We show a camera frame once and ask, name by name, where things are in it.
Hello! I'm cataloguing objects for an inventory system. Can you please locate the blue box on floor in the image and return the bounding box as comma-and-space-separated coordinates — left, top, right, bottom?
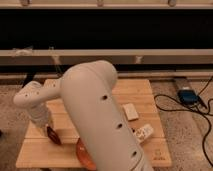
178, 89, 199, 105

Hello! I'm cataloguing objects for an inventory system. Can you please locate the dried red chili pepper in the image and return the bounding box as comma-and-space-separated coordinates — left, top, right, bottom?
47, 126, 61, 145

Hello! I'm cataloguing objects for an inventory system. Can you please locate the small white block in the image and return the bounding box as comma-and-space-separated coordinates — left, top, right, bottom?
123, 103, 139, 121

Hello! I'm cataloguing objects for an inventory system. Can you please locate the wooden table board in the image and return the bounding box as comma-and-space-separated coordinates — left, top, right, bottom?
16, 79, 172, 169

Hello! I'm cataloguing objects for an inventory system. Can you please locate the orange glass bowl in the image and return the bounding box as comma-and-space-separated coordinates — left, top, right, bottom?
76, 139, 96, 171

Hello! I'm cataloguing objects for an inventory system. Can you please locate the long grey wall rail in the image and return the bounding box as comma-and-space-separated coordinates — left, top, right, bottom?
0, 49, 213, 66

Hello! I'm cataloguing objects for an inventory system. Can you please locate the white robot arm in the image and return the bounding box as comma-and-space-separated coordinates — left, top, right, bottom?
13, 60, 154, 171

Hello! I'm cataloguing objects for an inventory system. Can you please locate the black cable on floor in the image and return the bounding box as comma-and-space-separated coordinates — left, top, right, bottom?
153, 75, 213, 168

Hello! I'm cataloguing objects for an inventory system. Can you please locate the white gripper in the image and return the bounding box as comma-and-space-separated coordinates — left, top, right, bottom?
27, 103, 54, 134

